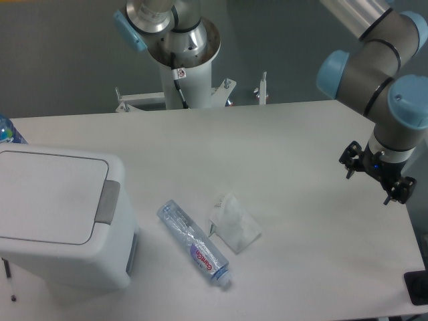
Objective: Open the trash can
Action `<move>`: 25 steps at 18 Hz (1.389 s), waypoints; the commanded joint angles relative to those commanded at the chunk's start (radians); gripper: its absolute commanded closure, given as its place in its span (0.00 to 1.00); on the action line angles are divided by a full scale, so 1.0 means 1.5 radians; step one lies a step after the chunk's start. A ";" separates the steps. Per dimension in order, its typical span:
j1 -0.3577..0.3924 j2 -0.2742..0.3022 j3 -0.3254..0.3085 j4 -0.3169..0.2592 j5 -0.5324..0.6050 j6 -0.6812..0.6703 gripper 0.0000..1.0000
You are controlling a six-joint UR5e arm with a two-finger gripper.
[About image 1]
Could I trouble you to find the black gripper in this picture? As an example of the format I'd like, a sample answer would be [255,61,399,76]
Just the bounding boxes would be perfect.
[339,140,417,205]

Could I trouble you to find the white trash can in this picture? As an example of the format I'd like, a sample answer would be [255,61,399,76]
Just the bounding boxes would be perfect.
[1,143,140,290]

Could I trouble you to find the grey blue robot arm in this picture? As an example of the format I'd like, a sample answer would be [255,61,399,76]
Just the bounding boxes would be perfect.
[113,1,427,203]

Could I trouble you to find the black device at table corner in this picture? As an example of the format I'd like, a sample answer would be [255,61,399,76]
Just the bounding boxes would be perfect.
[404,270,427,306]

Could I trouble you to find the clear plastic water bottle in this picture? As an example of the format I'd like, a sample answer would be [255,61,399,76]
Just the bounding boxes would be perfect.
[156,200,231,288]

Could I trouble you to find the blue bottle at left edge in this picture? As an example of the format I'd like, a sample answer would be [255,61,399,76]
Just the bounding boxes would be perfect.
[1,115,27,144]

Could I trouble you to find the black pen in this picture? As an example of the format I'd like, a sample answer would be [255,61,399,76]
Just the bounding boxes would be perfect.
[1,258,17,302]

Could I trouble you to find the white clamp bracket post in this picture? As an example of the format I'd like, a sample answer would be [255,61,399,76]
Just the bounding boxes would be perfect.
[253,71,269,105]

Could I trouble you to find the black cable on pedestal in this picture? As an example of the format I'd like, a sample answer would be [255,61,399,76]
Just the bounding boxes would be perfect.
[169,51,191,110]

